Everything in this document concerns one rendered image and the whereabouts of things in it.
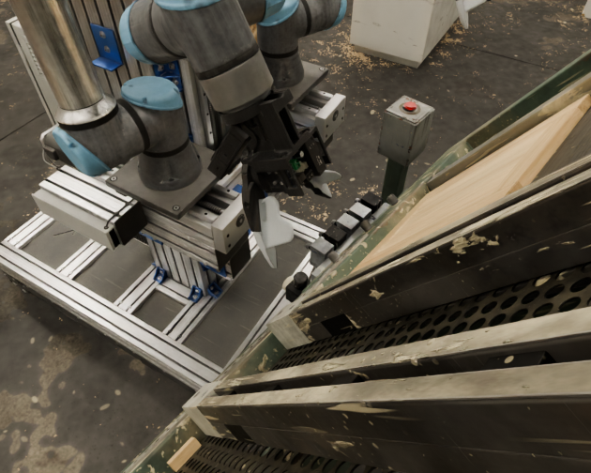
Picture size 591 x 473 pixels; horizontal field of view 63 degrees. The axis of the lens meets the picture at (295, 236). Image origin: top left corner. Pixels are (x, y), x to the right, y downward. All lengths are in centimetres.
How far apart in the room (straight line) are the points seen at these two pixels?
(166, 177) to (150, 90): 20
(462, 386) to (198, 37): 40
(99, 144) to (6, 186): 210
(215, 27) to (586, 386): 44
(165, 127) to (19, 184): 206
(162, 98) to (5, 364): 156
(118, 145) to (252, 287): 108
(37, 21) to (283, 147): 53
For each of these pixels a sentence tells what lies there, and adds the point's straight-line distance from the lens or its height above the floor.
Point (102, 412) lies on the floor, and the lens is 208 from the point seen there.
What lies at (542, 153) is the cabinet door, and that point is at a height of 131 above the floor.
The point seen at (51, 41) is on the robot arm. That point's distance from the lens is 96.
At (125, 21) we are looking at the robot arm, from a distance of 66.
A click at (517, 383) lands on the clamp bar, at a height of 161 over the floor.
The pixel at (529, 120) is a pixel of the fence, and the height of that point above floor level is 120.
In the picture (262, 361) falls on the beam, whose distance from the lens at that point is 104.
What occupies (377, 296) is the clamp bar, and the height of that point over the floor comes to 126.
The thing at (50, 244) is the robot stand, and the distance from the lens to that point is 235.
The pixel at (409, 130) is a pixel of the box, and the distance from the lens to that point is 158.
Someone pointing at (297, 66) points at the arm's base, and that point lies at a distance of 148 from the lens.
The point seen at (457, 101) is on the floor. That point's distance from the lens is 346.
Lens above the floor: 182
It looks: 49 degrees down
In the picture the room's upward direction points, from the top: straight up
